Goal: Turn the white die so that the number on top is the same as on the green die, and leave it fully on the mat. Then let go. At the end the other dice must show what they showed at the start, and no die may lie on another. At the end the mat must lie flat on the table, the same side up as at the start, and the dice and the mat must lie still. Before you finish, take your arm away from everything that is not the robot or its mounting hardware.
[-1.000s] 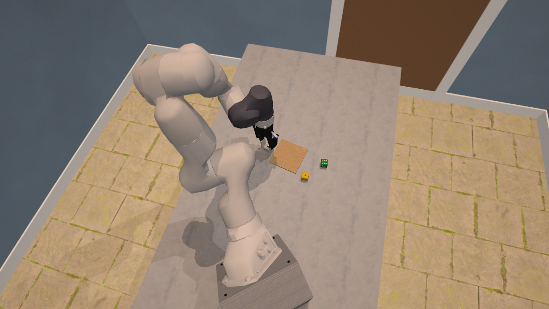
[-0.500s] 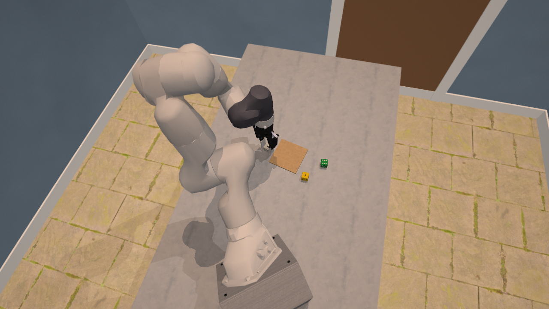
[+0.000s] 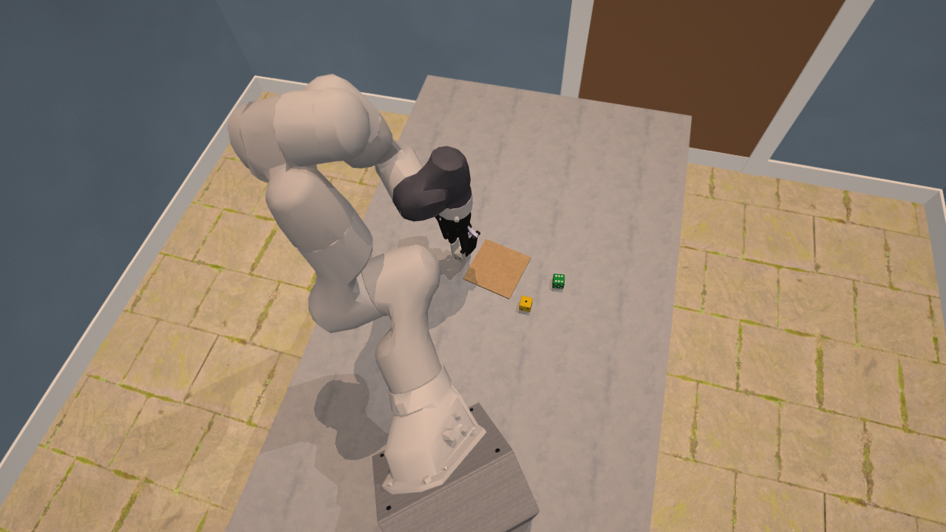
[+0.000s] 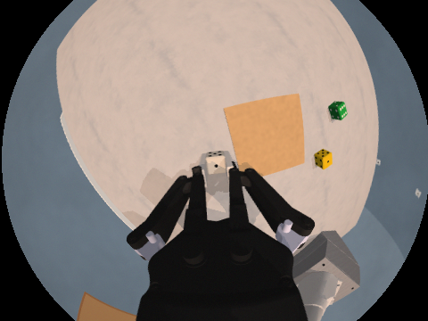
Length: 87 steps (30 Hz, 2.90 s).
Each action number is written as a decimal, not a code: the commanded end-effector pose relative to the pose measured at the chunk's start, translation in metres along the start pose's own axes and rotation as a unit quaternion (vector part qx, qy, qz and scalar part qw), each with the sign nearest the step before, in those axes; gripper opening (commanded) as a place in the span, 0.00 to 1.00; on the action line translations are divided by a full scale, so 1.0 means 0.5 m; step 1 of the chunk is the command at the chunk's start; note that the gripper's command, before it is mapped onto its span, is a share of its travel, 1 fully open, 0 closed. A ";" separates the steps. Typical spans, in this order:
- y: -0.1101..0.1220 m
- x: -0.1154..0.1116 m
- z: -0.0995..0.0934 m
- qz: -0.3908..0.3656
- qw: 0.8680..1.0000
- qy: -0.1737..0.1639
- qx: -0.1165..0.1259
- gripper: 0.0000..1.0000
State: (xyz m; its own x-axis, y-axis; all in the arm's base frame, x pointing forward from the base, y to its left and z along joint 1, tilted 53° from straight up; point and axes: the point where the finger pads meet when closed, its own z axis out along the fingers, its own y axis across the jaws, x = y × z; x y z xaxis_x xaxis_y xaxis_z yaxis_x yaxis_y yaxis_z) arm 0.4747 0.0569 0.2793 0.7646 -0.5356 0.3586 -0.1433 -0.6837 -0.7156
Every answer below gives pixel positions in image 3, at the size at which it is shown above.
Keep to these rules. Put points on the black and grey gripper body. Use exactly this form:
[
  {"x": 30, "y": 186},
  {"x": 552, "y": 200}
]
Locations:
[{"x": 462, "y": 224}]

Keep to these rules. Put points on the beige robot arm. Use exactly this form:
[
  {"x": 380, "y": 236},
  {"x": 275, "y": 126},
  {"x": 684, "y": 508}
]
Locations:
[{"x": 279, "y": 137}]

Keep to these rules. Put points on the tan square mat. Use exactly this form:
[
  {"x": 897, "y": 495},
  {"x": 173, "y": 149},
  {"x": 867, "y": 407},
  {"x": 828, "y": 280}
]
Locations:
[{"x": 497, "y": 268}]

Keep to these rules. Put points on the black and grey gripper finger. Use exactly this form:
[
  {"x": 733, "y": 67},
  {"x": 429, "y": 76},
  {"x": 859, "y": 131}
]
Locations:
[
  {"x": 449, "y": 234},
  {"x": 467, "y": 242}
]

